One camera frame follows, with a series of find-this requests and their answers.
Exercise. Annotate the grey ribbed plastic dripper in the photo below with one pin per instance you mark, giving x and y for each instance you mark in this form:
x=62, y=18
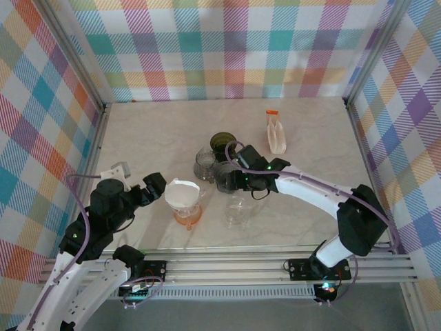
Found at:
x=224, y=174

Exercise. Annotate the dark green plastic dripper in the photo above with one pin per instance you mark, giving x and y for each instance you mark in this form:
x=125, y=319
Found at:
x=220, y=141

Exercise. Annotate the clear orange-tinted plastic dripper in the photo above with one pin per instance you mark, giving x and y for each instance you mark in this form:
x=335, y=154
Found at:
x=187, y=217

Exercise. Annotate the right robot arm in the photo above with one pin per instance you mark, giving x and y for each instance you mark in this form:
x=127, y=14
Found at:
x=303, y=188

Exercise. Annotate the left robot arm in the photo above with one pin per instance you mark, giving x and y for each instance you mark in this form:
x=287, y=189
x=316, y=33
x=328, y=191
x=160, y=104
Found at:
x=103, y=279

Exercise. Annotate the grey ribbed glass server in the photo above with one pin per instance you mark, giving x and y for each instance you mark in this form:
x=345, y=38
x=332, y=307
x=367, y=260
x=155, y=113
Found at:
x=205, y=165

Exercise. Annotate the clear glass server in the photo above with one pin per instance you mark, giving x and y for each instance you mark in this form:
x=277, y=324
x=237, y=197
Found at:
x=237, y=213

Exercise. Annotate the left circuit board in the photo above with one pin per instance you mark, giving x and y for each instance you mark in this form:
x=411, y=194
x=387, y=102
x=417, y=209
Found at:
x=134, y=291

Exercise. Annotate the circuit board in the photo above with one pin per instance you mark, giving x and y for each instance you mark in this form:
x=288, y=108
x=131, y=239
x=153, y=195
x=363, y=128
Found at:
x=134, y=291
x=325, y=291

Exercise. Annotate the plaid fabric backdrop panel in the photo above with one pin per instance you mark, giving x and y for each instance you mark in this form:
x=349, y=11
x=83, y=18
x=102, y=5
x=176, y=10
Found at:
x=224, y=48
x=413, y=138
x=31, y=120

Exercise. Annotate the right circuit board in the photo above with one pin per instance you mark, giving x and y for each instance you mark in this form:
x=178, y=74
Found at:
x=325, y=291

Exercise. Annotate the aluminium table edge rail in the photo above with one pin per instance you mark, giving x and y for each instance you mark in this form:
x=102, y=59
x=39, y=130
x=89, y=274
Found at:
x=96, y=145
x=362, y=145

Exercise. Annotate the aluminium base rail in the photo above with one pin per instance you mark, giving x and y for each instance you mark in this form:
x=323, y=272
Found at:
x=224, y=269

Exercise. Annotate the aluminium frame post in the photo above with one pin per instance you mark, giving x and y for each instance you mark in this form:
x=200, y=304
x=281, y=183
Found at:
x=77, y=55
x=375, y=51

